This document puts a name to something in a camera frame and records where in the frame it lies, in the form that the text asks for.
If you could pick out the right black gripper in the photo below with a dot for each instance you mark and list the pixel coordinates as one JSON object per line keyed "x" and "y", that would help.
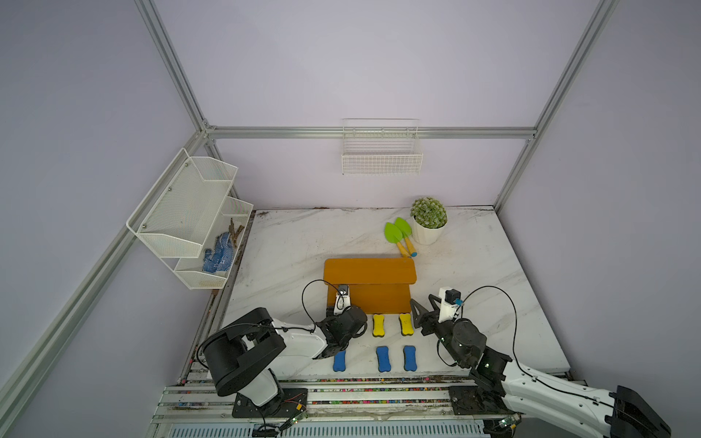
{"x": 431, "y": 318}

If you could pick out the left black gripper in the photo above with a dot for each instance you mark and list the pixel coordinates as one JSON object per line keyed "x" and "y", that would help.
{"x": 329, "y": 319}

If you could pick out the yellow eraser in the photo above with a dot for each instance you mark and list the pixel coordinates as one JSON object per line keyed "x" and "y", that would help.
{"x": 378, "y": 330}
{"x": 406, "y": 324}

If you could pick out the blue eraser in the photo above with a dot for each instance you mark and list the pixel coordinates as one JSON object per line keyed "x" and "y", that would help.
{"x": 339, "y": 362}
{"x": 383, "y": 359}
{"x": 409, "y": 358}

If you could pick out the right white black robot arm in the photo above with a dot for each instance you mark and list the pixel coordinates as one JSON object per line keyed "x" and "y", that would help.
{"x": 503, "y": 381}

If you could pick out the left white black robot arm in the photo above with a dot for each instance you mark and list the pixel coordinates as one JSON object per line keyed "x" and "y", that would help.
{"x": 242, "y": 356}

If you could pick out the orange two-tier wooden shelf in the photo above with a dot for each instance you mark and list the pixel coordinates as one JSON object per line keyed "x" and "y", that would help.
{"x": 378, "y": 285}

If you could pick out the green spatula blue tip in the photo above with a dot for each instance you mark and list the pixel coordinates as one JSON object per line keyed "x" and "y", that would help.
{"x": 406, "y": 230}

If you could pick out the potted green succulent plant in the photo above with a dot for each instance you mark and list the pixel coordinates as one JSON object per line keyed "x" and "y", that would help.
{"x": 430, "y": 219}

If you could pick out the blue crumpled cloth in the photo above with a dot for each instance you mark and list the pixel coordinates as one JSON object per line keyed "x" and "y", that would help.
{"x": 220, "y": 258}

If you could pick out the brown sticks in rack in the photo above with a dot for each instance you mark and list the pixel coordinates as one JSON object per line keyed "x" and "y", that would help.
{"x": 234, "y": 230}

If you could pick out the white mesh two-tier rack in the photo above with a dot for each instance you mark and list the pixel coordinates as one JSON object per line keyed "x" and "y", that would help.
{"x": 189, "y": 207}

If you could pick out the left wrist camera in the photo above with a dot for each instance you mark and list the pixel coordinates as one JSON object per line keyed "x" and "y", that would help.
{"x": 342, "y": 300}

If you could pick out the green spatula orange handle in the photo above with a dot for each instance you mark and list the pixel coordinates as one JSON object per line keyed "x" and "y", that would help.
{"x": 394, "y": 235}

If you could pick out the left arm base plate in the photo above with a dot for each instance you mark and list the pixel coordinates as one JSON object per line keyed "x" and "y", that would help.
{"x": 286, "y": 404}

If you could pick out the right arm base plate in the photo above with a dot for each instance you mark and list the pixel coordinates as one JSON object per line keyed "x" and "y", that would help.
{"x": 471, "y": 400}

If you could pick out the white wire wall basket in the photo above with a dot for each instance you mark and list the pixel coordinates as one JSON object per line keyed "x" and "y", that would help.
{"x": 381, "y": 147}

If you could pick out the aluminium front rail frame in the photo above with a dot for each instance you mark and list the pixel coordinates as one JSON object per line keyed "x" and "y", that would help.
{"x": 375, "y": 407}

